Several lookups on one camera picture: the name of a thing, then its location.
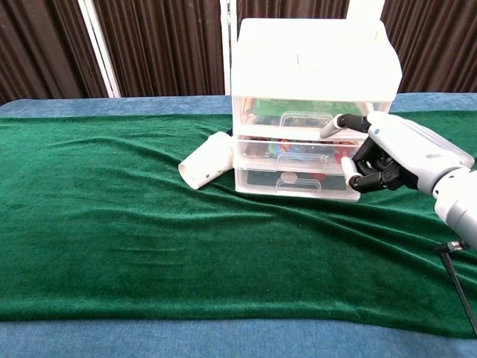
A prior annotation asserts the white paper cup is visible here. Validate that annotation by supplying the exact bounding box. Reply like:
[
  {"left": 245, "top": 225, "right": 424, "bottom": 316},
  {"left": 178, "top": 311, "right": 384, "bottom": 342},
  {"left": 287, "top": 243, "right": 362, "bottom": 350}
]
[{"left": 177, "top": 131, "right": 235, "bottom": 189}]

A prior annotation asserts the folding screen with dark curtains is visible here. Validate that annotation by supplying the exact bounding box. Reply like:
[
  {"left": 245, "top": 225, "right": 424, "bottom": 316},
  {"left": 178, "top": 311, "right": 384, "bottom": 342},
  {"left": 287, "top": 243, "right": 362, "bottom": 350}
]
[{"left": 0, "top": 0, "right": 477, "bottom": 105}]

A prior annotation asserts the black cable with metal plug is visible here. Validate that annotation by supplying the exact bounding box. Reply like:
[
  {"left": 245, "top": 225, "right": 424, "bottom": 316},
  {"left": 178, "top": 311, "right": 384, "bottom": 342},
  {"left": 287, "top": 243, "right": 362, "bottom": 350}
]
[{"left": 435, "top": 240, "right": 477, "bottom": 336}]

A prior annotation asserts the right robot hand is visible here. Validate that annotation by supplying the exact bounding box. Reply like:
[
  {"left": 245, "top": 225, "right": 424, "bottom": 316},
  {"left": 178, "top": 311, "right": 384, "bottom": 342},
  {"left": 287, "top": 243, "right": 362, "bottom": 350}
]
[{"left": 319, "top": 110, "right": 476, "bottom": 195}]

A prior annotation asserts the blue table cover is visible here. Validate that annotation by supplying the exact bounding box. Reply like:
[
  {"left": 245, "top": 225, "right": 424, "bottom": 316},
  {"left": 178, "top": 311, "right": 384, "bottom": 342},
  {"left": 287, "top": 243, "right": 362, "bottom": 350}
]
[{"left": 0, "top": 92, "right": 477, "bottom": 358}]

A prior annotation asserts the clear drawer with round disc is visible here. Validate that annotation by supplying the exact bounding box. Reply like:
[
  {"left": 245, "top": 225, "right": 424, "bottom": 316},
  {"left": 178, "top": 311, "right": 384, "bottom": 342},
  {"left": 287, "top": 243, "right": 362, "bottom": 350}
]
[{"left": 234, "top": 168, "right": 362, "bottom": 199}]

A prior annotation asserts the white plastic drawer unit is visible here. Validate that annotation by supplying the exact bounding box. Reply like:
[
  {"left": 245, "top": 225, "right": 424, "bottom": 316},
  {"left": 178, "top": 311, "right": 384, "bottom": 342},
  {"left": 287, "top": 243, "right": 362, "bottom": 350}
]
[{"left": 230, "top": 18, "right": 404, "bottom": 203}]

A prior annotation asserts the clear drawer with green sheet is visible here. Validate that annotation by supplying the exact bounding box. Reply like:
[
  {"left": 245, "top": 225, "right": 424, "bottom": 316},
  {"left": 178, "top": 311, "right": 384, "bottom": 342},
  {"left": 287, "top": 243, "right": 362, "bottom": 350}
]
[{"left": 233, "top": 95, "right": 392, "bottom": 131}]

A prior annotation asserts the green velvet cloth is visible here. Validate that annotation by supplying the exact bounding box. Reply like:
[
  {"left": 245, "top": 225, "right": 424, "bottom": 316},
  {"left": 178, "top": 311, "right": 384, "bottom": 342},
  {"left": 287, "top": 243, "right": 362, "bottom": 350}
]
[{"left": 0, "top": 111, "right": 477, "bottom": 340}]

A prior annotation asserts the clear drawer with colourful items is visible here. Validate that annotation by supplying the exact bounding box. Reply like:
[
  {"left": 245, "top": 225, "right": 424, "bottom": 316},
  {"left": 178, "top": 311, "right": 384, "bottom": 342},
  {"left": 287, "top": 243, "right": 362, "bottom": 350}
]
[{"left": 234, "top": 136, "right": 368, "bottom": 175}]

